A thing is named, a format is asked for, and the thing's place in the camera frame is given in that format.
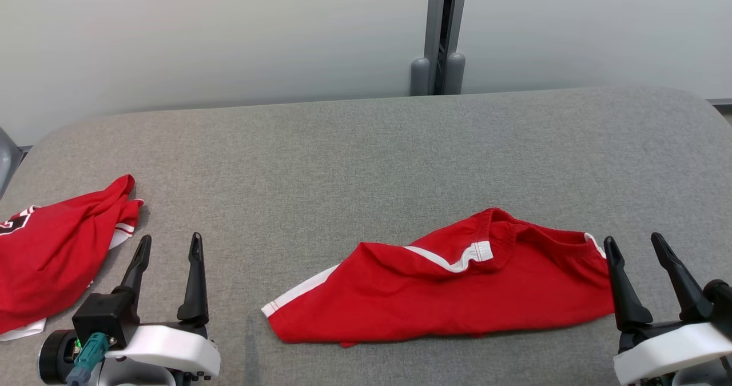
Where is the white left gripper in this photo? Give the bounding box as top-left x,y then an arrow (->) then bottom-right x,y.
38,232 -> 221,386

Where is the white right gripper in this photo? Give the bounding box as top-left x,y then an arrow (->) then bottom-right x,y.
603,232 -> 732,386

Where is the red basketball jersey white trim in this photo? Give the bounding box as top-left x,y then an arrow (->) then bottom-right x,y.
0,174 -> 145,341

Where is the red shorts white stripe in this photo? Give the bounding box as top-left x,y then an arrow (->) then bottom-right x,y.
261,207 -> 616,348

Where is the grey fabric sofa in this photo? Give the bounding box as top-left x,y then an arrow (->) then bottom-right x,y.
0,86 -> 732,386

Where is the teal plug left camera cable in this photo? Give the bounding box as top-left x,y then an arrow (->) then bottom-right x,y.
65,332 -> 110,386

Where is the grey metal partition post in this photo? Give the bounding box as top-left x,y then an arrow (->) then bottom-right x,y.
409,0 -> 470,97

